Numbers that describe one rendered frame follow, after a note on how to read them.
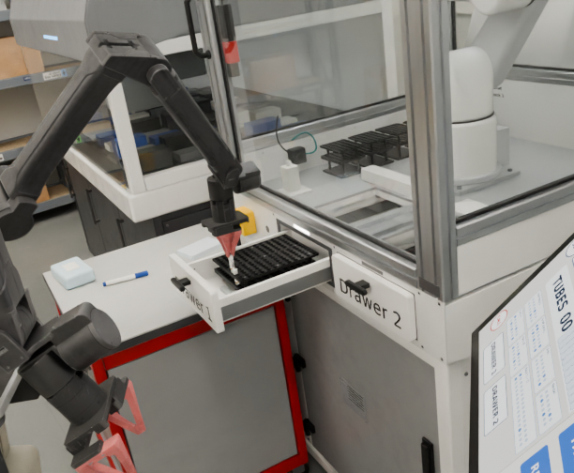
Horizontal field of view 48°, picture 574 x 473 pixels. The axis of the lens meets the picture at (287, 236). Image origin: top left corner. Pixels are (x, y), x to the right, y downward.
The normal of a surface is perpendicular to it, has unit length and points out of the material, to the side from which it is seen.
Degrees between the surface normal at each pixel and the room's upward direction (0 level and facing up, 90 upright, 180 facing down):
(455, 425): 90
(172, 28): 90
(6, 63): 91
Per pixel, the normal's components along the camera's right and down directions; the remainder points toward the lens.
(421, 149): -0.87, 0.29
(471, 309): 0.48, 0.28
